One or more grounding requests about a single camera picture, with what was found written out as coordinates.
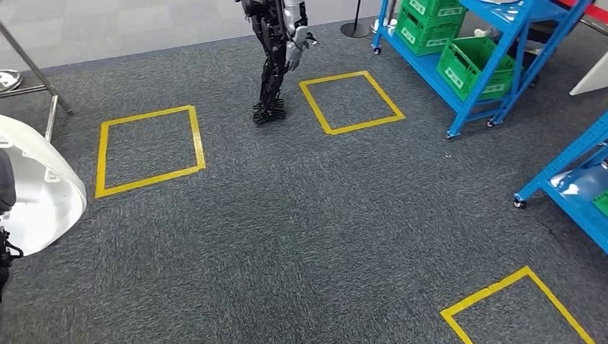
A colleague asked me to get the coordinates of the black silver humanoid robot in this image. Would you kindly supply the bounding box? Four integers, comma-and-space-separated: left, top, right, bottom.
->
236, 0, 320, 126

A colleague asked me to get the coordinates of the black stanchion base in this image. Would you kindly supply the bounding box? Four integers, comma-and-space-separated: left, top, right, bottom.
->
340, 0, 372, 39

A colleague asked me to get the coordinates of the white plastic shell part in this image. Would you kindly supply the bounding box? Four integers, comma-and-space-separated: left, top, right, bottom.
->
0, 113, 88, 258

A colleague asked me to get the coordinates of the silver stanchion base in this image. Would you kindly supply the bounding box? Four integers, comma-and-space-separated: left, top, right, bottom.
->
0, 69, 23, 94

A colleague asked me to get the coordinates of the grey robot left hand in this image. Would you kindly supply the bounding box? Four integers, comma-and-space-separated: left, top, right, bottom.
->
0, 149, 17, 216

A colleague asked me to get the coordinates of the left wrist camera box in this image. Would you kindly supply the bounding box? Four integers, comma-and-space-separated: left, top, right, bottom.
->
0, 227, 24, 305

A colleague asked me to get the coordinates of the yellow floor tape square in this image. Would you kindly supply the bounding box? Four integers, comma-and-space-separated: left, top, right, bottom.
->
440, 265, 597, 344

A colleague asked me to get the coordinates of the metal table frame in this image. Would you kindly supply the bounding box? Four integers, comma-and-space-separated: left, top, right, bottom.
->
0, 21, 75, 143

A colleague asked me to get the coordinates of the green plastic crate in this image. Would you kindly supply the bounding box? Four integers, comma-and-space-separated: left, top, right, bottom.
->
395, 5, 465, 57
401, 0, 469, 20
435, 36, 517, 102
592, 188, 608, 217

